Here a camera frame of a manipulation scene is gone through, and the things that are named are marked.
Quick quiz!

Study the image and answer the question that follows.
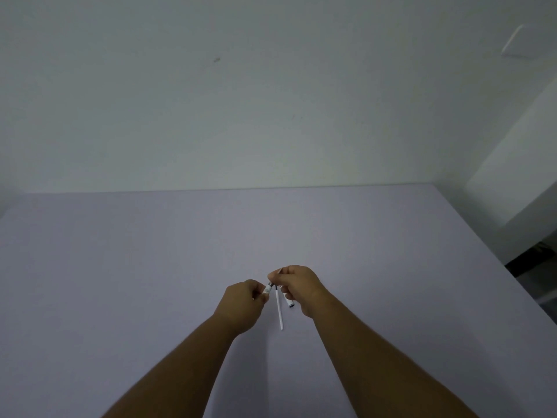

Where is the person's left hand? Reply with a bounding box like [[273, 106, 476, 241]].
[[213, 279, 271, 337]]

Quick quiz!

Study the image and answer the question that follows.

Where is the person's right hand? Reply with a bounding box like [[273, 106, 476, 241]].
[[268, 265, 332, 319]]

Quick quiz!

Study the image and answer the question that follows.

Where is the thin white pen refill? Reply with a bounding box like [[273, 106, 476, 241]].
[[269, 281, 285, 331]]

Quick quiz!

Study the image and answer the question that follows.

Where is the person's left forearm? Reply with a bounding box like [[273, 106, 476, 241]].
[[101, 312, 241, 418]]

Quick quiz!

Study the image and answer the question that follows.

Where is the person's right forearm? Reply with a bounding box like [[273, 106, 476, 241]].
[[310, 288, 479, 418]]

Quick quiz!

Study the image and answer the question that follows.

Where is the white wall switch plate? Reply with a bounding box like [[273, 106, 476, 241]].
[[500, 24, 541, 60]]

